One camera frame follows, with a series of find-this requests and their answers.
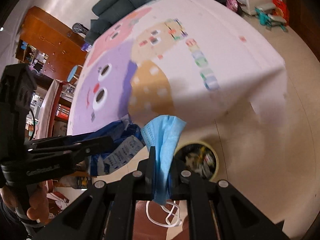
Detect red gift box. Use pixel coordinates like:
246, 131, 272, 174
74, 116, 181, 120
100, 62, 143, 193
272, 0, 290, 25

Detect round trash bin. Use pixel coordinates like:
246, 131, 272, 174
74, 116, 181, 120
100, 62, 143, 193
174, 141, 220, 182

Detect wooden cabinet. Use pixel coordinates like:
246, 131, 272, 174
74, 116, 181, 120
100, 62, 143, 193
20, 6, 86, 81

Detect black standing fan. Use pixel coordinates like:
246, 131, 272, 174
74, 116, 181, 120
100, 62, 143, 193
72, 23, 89, 35

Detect blue round stool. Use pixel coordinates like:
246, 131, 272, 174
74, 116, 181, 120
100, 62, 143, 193
67, 65, 83, 83

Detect teal stepper machine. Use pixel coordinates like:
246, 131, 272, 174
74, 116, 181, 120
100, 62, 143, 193
255, 3, 288, 33

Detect blue white snack wrapper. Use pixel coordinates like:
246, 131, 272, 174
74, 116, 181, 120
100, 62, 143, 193
84, 115, 145, 177

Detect person left hand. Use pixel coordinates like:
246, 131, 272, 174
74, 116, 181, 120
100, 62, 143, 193
1, 182, 50, 224

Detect blue face mask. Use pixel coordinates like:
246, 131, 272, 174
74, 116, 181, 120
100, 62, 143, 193
139, 114, 188, 228

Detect cartoon printed tablecloth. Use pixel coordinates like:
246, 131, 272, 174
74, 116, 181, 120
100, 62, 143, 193
67, 0, 287, 134

